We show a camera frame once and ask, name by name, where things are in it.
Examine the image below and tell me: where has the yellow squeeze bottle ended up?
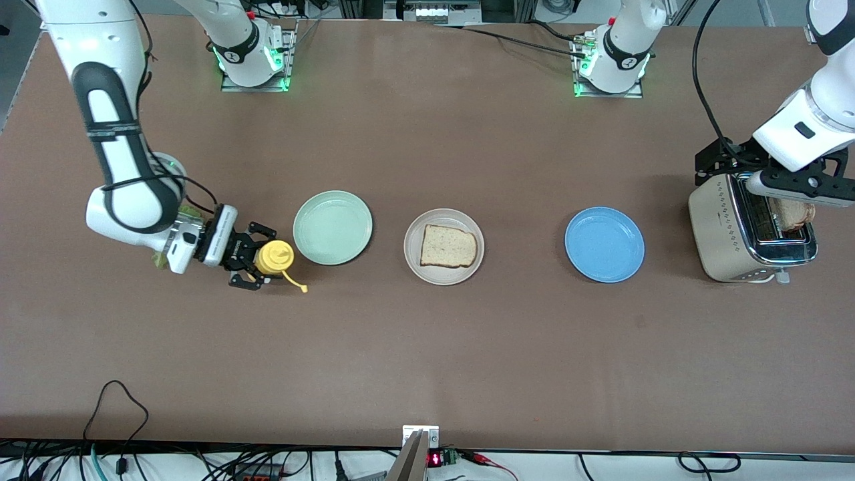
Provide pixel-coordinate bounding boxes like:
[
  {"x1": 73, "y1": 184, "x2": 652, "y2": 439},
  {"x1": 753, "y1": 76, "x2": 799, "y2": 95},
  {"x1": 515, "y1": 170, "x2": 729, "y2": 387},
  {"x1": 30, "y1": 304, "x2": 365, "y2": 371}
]
[{"x1": 256, "y1": 239, "x2": 309, "y2": 293}]

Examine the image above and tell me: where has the green lettuce leaf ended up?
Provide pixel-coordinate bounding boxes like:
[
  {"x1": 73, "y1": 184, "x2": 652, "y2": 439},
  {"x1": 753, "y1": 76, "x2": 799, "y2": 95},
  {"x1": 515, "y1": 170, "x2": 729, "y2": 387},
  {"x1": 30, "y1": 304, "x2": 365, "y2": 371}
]
[{"x1": 152, "y1": 204, "x2": 204, "y2": 270}]

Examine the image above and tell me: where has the toasted bread slice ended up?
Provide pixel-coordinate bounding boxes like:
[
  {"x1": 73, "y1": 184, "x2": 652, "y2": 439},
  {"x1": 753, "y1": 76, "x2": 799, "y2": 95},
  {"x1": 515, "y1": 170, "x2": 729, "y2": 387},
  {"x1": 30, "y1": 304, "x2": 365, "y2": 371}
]
[
  {"x1": 768, "y1": 197, "x2": 817, "y2": 233},
  {"x1": 419, "y1": 224, "x2": 479, "y2": 269}
]

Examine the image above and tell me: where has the pale green plate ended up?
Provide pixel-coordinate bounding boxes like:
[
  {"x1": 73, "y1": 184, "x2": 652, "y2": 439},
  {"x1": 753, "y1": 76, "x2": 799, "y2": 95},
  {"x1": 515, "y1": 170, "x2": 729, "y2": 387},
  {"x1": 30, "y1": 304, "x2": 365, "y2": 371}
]
[{"x1": 293, "y1": 190, "x2": 373, "y2": 267}]

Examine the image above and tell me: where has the blue plate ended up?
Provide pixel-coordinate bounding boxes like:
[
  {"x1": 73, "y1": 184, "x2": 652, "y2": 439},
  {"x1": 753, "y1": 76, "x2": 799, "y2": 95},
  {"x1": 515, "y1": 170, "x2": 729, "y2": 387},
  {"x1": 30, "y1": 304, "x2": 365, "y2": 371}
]
[{"x1": 564, "y1": 206, "x2": 646, "y2": 284}]

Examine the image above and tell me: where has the beige plate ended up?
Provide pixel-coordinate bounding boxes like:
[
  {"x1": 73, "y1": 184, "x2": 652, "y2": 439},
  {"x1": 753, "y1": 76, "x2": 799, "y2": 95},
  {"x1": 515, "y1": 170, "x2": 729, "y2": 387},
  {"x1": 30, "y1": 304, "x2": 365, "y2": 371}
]
[{"x1": 403, "y1": 208, "x2": 486, "y2": 287}]

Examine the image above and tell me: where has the beige chrome toaster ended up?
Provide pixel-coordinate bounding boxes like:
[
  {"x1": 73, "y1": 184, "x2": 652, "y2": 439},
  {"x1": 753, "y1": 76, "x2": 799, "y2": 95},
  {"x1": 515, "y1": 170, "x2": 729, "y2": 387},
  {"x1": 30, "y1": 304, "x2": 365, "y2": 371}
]
[{"x1": 688, "y1": 170, "x2": 820, "y2": 285}]

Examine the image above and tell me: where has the aluminium profile bar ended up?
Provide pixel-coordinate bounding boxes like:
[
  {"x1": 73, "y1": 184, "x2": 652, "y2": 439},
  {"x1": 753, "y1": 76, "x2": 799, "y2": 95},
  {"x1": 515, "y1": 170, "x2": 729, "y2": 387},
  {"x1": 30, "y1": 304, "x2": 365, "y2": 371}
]
[{"x1": 386, "y1": 430, "x2": 428, "y2": 481}]

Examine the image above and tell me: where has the lit control box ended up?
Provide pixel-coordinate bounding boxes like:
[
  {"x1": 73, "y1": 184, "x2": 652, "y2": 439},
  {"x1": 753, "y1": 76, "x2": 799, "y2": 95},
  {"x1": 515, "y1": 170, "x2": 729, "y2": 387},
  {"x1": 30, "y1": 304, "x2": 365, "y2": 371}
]
[{"x1": 384, "y1": 0, "x2": 483, "y2": 26}]

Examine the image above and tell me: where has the red clip lead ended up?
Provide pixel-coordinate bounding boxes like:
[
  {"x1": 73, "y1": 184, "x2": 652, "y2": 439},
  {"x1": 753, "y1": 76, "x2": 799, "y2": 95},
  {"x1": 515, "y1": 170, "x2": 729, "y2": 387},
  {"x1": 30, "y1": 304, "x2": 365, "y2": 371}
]
[{"x1": 461, "y1": 451, "x2": 518, "y2": 481}]

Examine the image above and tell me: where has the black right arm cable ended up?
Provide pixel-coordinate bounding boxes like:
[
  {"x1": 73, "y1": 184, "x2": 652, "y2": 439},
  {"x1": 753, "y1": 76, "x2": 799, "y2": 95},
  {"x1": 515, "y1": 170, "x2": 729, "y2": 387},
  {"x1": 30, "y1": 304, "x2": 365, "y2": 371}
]
[{"x1": 100, "y1": 0, "x2": 221, "y2": 208}]

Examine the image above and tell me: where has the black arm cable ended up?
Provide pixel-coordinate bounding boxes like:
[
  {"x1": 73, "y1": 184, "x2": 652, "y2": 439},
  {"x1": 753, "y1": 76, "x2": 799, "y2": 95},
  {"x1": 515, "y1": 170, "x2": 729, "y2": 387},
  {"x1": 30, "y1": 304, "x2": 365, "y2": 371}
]
[
  {"x1": 100, "y1": 0, "x2": 221, "y2": 208},
  {"x1": 692, "y1": 0, "x2": 742, "y2": 168}
]

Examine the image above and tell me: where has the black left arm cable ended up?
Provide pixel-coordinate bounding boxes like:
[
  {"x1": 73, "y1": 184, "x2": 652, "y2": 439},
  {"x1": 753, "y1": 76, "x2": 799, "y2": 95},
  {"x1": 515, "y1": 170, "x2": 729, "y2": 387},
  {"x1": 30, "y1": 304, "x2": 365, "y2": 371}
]
[{"x1": 692, "y1": 0, "x2": 742, "y2": 168}]

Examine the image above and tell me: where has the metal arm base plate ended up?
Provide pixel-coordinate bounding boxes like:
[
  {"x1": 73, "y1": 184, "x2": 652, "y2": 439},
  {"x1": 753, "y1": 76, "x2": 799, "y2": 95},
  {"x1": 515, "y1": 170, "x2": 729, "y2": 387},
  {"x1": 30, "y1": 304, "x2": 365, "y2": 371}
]
[
  {"x1": 220, "y1": 20, "x2": 299, "y2": 93},
  {"x1": 573, "y1": 30, "x2": 645, "y2": 100}
]

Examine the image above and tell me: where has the short black table cable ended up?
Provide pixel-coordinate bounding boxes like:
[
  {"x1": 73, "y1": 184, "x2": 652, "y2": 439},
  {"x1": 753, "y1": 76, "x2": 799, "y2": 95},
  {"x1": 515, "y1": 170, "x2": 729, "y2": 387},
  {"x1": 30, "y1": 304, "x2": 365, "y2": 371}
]
[{"x1": 526, "y1": 20, "x2": 583, "y2": 44}]

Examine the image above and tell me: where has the long black table cable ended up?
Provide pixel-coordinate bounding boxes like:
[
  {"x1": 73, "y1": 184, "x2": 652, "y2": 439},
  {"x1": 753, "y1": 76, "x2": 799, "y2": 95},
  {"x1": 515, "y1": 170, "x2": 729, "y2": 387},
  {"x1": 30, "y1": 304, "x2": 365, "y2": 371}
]
[{"x1": 434, "y1": 23, "x2": 588, "y2": 59}]

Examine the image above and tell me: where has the black looped cable with plug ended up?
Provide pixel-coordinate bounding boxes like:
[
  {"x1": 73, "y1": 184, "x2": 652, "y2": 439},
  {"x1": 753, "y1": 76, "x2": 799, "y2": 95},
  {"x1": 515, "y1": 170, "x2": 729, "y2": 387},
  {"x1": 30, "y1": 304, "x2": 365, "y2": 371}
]
[{"x1": 83, "y1": 380, "x2": 149, "y2": 481}]

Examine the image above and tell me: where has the small white bracket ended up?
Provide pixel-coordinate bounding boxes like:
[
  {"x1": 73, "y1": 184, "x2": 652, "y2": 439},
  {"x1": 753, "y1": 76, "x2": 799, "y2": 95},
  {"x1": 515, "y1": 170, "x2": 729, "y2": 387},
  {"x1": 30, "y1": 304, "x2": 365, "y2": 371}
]
[{"x1": 402, "y1": 425, "x2": 440, "y2": 450}]

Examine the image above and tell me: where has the black coiled cable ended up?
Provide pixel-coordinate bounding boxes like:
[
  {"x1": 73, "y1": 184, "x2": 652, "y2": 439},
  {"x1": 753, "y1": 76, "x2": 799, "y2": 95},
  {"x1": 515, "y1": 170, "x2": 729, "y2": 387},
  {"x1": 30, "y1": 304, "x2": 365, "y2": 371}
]
[{"x1": 678, "y1": 452, "x2": 742, "y2": 474}]

